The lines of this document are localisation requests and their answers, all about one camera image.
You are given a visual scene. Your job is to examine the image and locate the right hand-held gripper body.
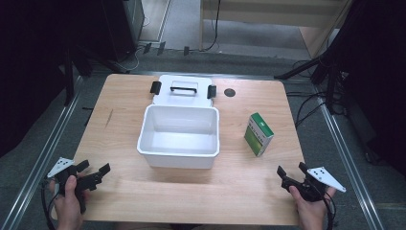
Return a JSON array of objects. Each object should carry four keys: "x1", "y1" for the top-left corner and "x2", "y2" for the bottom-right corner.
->
[{"x1": 281, "y1": 166, "x2": 347, "y2": 203}]

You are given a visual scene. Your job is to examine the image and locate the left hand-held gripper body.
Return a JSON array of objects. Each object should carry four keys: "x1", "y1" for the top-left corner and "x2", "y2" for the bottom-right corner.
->
[{"x1": 47, "y1": 156, "x2": 103, "y2": 215}]

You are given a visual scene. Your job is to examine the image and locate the person's right hand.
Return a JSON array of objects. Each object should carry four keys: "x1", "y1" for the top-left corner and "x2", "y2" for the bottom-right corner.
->
[{"x1": 288, "y1": 185, "x2": 337, "y2": 230}]

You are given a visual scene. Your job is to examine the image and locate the person's left hand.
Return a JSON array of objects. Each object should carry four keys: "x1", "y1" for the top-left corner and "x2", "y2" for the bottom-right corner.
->
[{"x1": 49, "y1": 174, "x2": 91, "y2": 230}]

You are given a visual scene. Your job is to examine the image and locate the green and white carton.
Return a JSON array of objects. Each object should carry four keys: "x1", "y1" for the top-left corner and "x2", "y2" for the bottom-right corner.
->
[{"x1": 243, "y1": 112, "x2": 275, "y2": 158}]

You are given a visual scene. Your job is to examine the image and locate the white plastic storage box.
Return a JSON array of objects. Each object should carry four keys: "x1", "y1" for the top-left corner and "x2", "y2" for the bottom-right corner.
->
[{"x1": 136, "y1": 104, "x2": 221, "y2": 170}]

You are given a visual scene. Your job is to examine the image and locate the black tripod stand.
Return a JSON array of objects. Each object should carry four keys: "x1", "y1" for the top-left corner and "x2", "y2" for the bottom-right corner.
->
[{"x1": 273, "y1": 52, "x2": 348, "y2": 115}]

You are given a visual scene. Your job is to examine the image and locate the black curtain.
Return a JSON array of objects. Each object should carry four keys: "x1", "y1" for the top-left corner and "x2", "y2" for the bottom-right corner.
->
[
  {"x1": 331, "y1": 0, "x2": 406, "y2": 176},
  {"x1": 0, "y1": 0, "x2": 108, "y2": 158}
]

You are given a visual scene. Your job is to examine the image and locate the black cabinet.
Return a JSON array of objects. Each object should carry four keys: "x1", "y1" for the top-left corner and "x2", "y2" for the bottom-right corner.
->
[{"x1": 101, "y1": 0, "x2": 146, "y2": 63}]

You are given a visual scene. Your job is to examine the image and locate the light wooden shelf unit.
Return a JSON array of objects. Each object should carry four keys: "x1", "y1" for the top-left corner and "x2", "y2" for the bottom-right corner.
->
[{"x1": 198, "y1": 0, "x2": 354, "y2": 59}]

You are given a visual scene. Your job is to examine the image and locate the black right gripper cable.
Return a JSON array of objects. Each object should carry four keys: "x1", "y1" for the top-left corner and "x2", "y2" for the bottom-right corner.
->
[{"x1": 321, "y1": 190, "x2": 337, "y2": 230}]

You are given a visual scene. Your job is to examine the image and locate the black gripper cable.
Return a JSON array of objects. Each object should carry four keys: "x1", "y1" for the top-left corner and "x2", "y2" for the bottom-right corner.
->
[
  {"x1": 40, "y1": 179, "x2": 60, "y2": 230},
  {"x1": 321, "y1": 190, "x2": 337, "y2": 230}
]

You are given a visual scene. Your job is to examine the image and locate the metal floor rail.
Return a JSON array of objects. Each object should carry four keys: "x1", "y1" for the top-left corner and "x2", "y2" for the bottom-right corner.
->
[
  {"x1": 0, "y1": 76, "x2": 85, "y2": 230},
  {"x1": 313, "y1": 85, "x2": 386, "y2": 230}
]

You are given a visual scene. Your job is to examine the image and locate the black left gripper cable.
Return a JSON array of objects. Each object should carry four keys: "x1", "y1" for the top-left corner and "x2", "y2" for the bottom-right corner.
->
[{"x1": 40, "y1": 179, "x2": 60, "y2": 230}]

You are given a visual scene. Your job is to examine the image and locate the black floor cables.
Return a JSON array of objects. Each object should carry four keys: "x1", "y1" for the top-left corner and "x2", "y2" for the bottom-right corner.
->
[{"x1": 285, "y1": 58, "x2": 349, "y2": 129}]

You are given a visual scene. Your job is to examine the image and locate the white box lid black handle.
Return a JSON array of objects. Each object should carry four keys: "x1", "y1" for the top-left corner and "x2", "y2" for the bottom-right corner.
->
[{"x1": 149, "y1": 74, "x2": 217, "y2": 108}]

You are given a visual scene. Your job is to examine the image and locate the white floor cable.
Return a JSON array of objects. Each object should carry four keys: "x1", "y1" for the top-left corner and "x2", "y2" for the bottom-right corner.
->
[{"x1": 125, "y1": 15, "x2": 151, "y2": 72}]

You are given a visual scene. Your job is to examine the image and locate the black hanging cable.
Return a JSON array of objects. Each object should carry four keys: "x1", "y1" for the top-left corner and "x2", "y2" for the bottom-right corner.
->
[{"x1": 202, "y1": 0, "x2": 222, "y2": 53}]

